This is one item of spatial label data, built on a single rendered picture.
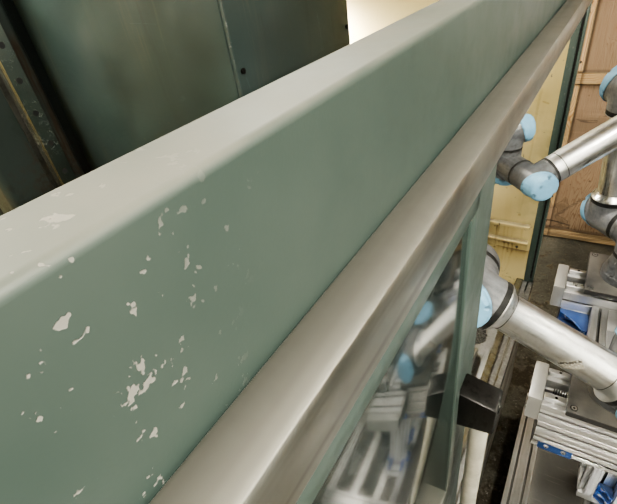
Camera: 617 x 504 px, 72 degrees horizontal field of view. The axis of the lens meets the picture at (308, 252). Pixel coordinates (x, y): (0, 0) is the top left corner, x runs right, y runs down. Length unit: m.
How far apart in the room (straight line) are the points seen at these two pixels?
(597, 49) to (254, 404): 3.41
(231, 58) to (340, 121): 0.67
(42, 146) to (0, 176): 0.13
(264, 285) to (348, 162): 0.07
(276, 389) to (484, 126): 0.28
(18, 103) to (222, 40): 0.66
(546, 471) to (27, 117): 2.30
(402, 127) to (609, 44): 3.25
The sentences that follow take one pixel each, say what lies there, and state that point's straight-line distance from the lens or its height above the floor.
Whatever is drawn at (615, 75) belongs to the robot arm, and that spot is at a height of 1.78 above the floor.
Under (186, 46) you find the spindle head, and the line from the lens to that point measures 0.91.
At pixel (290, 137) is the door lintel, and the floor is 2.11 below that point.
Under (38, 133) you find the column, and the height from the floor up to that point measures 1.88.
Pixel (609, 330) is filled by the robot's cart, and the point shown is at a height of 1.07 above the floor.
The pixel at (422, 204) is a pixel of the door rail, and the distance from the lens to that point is 0.26.
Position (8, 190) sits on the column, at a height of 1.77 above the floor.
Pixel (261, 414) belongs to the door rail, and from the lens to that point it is 0.16.
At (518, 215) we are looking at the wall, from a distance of 2.03.
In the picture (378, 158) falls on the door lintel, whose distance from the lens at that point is 0.24.
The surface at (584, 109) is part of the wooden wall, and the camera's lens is 3.59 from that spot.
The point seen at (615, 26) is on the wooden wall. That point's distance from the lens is 3.47.
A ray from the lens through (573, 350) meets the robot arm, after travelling 1.03.
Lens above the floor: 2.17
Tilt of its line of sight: 35 degrees down
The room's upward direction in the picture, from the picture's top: 10 degrees counter-clockwise
